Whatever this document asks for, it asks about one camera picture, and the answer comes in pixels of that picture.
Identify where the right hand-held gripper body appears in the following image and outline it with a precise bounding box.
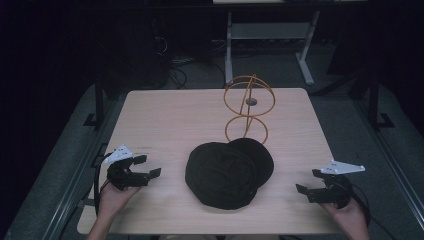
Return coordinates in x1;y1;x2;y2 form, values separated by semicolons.
307;159;366;210

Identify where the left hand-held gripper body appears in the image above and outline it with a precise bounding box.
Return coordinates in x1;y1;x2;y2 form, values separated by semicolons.
103;143;150;192

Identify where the black cap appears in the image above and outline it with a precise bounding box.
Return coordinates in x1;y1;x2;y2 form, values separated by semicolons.
184;137;275;211

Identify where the gold wire hat stand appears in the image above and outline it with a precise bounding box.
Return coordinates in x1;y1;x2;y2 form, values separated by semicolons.
222;73;277;146

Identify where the person's left hand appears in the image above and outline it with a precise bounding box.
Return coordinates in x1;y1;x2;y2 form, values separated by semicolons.
98;181;142;220

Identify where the person's right hand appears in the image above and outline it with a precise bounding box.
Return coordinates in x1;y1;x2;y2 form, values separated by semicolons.
319;195;368;235

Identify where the black metal stand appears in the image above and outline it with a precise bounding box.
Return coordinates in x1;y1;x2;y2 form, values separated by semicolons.
365;64;396;132
82;74;108;128

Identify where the dark equipment cabinet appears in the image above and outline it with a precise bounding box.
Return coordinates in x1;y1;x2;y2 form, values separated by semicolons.
99;14;172;88

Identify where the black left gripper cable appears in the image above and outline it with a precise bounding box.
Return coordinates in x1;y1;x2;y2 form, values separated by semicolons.
93;152;114;216

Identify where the aluminium frame rail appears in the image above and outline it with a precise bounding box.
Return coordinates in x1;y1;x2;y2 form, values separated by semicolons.
42;96;118;240
352;98;424;231

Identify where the tangle of floor cables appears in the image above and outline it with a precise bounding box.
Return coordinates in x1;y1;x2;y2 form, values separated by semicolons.
167;55;228;90

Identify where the white metal desk frame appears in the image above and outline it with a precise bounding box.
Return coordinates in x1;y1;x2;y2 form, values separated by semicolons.
224;9;322;86

